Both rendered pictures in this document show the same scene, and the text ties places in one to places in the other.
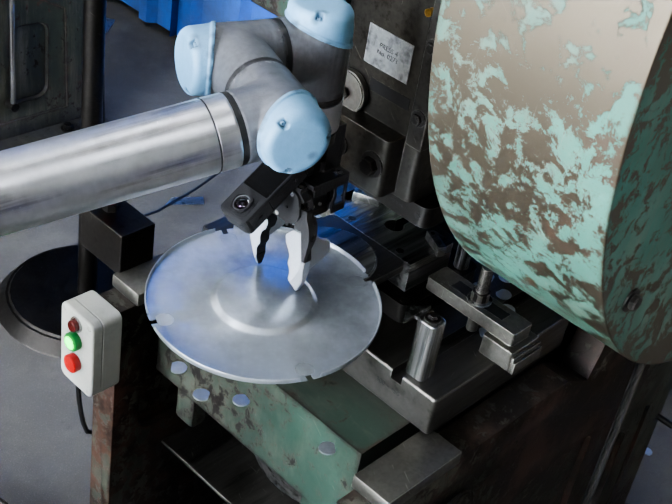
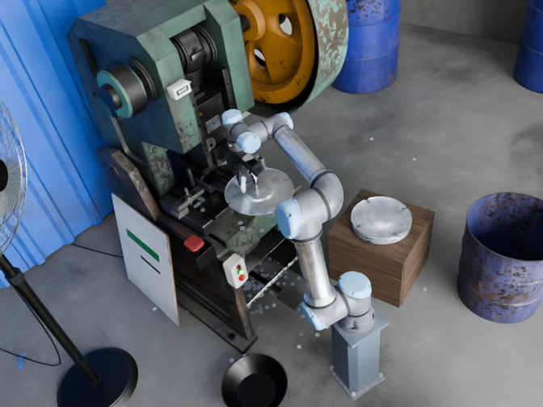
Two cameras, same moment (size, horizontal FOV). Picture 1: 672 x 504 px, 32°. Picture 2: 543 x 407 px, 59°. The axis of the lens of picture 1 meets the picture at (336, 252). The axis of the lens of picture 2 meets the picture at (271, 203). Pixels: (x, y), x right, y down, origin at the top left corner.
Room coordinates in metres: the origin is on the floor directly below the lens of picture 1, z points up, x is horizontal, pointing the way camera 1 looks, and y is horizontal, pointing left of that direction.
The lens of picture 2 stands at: (0.81, 1.58, 2.09)
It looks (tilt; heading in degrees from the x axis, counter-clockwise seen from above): 42 degrees down; 280
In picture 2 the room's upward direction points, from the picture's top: 10 degrees counter-clockwise
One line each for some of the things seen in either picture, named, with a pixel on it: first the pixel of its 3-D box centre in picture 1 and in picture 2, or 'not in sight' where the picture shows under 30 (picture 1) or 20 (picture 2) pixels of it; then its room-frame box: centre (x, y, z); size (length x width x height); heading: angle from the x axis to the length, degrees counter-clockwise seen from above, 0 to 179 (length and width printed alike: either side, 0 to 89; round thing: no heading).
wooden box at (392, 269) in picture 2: not in sight; (380, 245); (0.59, -0.13, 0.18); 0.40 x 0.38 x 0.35; 149
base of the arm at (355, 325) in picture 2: not in sight; (355, 309); (0.75, 0.48, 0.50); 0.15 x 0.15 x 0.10
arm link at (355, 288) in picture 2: not in sight; (353, 292); (0.76, 0.49, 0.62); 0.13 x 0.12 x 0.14; 32
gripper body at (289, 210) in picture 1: (304, 168); (239, 157); (1.18, 0.05, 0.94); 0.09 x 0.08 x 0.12; 141
